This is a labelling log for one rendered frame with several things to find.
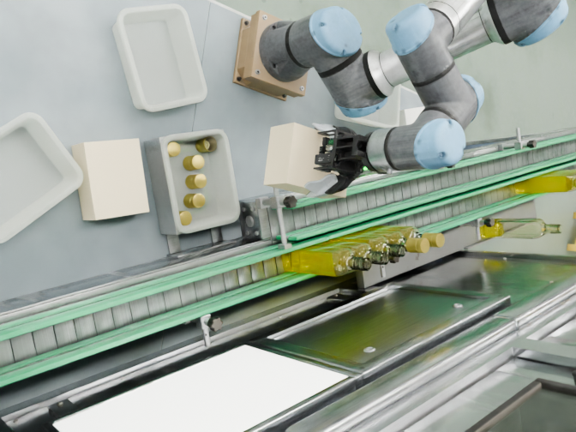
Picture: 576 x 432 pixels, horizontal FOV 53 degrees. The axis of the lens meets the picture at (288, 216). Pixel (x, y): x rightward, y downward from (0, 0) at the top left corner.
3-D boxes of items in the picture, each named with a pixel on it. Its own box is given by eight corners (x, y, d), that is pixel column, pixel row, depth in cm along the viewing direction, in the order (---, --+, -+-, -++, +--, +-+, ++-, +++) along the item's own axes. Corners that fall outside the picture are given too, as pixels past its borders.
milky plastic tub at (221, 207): (161, 235, 136) (178, 236, 129) (143, 140, 133) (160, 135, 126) (223, 219, 147) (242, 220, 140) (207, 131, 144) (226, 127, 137)
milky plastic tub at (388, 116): (329, 64, 172) (350, 58, 165) (380, 80, 186) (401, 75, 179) (327, 123, 171) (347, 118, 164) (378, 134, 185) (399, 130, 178)
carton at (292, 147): (271, 127, 118) (294, 122, 112) (327, 145, 128) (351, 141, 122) (263, 184, 117) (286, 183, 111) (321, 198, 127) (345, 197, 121)
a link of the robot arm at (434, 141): (476, 144, 93) (452, 177, 89) (422, 150, 102) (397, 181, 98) (456, 104, 90) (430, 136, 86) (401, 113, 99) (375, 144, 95)
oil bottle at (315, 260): (283, 271, 143) (344, 279, 126) (279, 249, 142) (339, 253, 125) (300, 266, 146) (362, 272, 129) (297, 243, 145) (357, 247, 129)
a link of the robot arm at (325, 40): (309, 8, 141) (347, -9, 130) (336, 56, 146) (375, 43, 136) (279, 34, 135) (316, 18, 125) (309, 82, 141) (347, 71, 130)
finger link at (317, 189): (289, 190, 115) (317, 162, 109) (311, 196, 118) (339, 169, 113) (292, 203, 113) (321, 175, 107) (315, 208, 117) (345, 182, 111)
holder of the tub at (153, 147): (165, 256, 137) (181, 258, 131) (143, 141, 134) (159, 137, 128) (225, 240, 148) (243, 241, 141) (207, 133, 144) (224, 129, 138)
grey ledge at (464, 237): (341, 285, 168) (369, 289, 159) (336, 255, 167) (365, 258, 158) (513, 219, 226) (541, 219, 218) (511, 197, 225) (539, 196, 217)
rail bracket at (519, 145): (495, 152, 202) (532, 148, 192) (493, 131, 201) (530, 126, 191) (501, 150, 205) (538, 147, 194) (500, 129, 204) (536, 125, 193)
